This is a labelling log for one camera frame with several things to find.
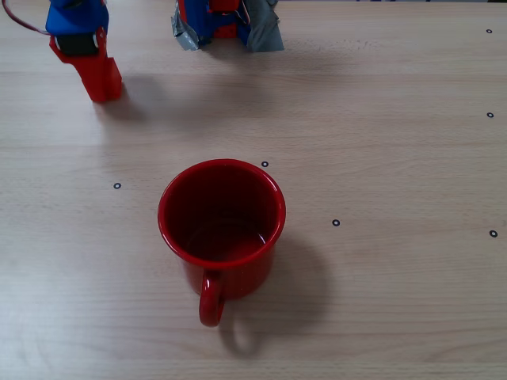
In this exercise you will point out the blue gripper, black motor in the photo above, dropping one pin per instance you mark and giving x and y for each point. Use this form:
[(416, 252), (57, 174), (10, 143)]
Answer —
[(92, 67)]

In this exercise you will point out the red enamel mug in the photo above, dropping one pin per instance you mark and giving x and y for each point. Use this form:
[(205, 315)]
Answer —
[(222, 221)]

